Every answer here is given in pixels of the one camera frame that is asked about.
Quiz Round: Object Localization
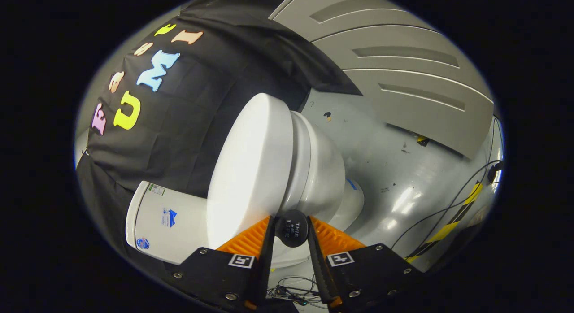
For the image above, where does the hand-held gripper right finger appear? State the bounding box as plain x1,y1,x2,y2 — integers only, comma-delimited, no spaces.
306,215,425,312

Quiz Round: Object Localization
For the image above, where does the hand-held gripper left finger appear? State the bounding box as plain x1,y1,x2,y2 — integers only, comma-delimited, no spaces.
163,215,277,312

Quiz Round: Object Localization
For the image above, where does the black round lid handle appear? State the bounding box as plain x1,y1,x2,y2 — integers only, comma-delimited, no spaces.
274,209,309,248

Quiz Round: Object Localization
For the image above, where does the white toilet lid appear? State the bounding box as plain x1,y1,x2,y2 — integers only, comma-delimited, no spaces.
206,92,295,252

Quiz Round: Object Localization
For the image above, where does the white toilet bowl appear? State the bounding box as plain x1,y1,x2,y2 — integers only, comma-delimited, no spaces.
271,110,365,268

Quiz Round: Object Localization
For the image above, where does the yellow black striped tape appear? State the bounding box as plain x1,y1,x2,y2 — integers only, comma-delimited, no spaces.
403,182,485,264

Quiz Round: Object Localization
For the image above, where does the black backdrop cloth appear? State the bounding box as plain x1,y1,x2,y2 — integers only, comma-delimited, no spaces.
75,0,362,262

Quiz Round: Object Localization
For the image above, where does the grey louvred cabinet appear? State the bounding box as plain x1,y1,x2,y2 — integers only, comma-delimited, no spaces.
269,0,495,161

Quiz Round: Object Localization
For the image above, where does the black cable bundle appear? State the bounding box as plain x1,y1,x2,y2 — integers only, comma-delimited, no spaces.
266,274,324,307

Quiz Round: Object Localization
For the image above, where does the long black cable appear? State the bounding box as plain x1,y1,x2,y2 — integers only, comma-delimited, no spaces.
390,119,504,252

